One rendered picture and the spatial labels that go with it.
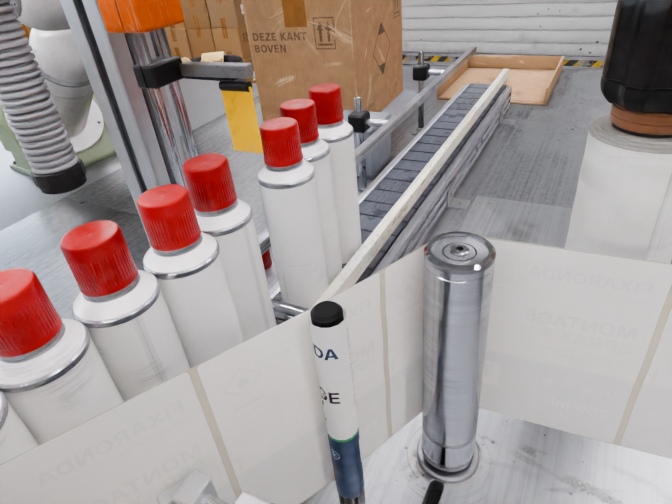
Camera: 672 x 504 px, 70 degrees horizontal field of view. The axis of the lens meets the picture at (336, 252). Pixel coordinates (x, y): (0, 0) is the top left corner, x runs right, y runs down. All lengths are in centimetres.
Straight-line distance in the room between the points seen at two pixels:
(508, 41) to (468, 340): 458
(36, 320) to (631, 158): 40
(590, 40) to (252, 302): 445
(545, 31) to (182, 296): 453
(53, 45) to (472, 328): 92
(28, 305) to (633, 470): 40
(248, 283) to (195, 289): 7
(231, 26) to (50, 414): 401
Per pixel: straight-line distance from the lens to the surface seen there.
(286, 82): 110
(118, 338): 32
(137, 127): 49
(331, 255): 52
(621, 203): 44
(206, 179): 36
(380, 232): 57
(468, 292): 26
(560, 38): 474
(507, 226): 66
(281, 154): 41
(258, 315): 42
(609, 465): 43
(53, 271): 84
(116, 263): 30
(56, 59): 105
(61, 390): 30
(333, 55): 103
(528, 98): 130
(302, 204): 43
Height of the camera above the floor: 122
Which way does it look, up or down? 34 degrees down
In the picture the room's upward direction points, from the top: 6 degrees counter-clockwise
